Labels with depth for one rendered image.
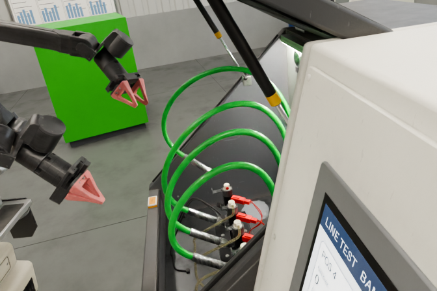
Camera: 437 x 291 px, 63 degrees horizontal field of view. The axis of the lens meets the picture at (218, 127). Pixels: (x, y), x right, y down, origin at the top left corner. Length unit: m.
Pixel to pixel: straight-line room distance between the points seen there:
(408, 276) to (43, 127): 0.68
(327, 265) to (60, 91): 3.90
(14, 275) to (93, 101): 2.95
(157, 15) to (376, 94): 7.00
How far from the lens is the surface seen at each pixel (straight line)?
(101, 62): 1.13
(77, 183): 0.83
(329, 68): 0.44
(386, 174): 0.33
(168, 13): 7.31
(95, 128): 4.30
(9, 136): 0.86
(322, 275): 0.43
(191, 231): 0.85
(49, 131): 0.80
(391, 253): 0.33
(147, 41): 7.33
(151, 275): 1.02
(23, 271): 1.48
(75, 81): 4.14
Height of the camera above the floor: 1.65
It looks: 24 degrees down
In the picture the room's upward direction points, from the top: 8 degrees counter-clockwise
